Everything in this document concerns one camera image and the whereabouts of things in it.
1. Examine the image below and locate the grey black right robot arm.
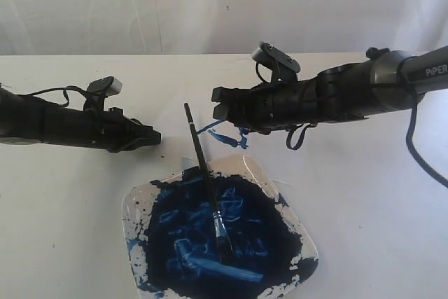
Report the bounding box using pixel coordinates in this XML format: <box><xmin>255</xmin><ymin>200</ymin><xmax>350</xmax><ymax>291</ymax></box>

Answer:
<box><xmin>211</xmin><ymin>42</ymin><xmax>447</xmax><ymax>151</ymax></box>

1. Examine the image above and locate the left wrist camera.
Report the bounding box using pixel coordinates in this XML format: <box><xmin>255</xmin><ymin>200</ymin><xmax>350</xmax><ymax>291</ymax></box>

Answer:
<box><xmin>86</xmin><ymin>76</ymin><xmax>123</xmax><ymax>97</ymax></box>

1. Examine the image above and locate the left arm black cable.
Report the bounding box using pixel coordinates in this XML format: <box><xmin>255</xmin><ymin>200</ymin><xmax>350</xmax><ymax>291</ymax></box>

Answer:
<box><xmin>27</xmin><ymin>85</ymin><xmax>106</xmax><ymax>121</ymax></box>

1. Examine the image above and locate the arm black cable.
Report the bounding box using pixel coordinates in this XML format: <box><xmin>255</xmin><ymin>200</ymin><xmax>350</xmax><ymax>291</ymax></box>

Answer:
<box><xmin>286</xmin><ymin>46</ymin><xmax>448</xmax><ymax>188</ymax></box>
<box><xmin>27</xmin><ymin>85</ymin><xmax>106</xmax><ymax>121</ymax></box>

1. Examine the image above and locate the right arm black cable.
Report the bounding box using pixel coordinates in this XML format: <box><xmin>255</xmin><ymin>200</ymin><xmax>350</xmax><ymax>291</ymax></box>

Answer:
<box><xmin>286</xmin><ymin>46</ymin><xmax>448</xmax><ymax>188</ymax></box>

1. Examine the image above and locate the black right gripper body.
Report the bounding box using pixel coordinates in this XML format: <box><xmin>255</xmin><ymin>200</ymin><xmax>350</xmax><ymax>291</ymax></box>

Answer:
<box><xmin>230</xmin><ymin>80</ymin><xmax>319</xmax><ymax>132</ymax></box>

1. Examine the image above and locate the white plate with blue paint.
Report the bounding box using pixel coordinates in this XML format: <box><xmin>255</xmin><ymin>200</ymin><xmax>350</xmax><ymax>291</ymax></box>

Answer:
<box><xmin>122</xmin><ymin>155</ymin><xmax>319</xmax><ymax>298</ymax></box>

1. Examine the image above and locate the white backdrop cloth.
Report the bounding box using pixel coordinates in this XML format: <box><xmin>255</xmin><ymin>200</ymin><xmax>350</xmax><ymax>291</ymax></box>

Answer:
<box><xmin>1</xmin><ymin>0</ymin><xmax>447</xmax><ymax>55</ymax></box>

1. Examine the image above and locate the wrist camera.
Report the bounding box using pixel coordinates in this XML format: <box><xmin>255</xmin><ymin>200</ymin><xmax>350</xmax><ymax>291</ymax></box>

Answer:
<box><xmin>251</xmin><ymin>42</ymin><xmax>301</xmax><ymax>83</ymax></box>
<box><xmin>86</xmin><ymin>76</ymin><xmax>123</xmax><ymax>97</ymax></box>

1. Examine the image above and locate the white paper sheet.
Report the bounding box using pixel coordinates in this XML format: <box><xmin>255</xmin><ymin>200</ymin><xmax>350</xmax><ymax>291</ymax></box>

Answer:
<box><xmin>154</xmin><ymin>90</ymin><xmax>313</xmax><ymax>186</ymax></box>

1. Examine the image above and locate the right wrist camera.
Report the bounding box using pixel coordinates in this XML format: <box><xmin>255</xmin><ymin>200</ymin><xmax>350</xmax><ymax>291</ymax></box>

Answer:
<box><xmin>251</xmin><ymin>42</ymin><xmax>301</xmax><ymax>83</ymax></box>

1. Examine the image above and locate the black paintbrush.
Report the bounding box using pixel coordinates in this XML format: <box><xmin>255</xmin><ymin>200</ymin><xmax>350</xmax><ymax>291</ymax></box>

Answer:
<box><xmin>183</xmin><ymin>103</ymin><xmax>233</xmax><ymax>265</ymax></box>

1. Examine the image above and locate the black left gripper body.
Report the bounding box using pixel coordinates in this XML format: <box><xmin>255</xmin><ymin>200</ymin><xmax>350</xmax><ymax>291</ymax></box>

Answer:
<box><xmin>41</xmin><ymin>102</ymin><xmax>140</xmax><ymax>153</ymax></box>

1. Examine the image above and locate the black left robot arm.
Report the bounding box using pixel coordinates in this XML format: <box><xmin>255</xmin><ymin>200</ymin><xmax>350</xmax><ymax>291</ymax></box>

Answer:
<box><xmin>1</xmin><ymin>89</ymin><xmax>161</xmax><ymax>153</ymax></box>

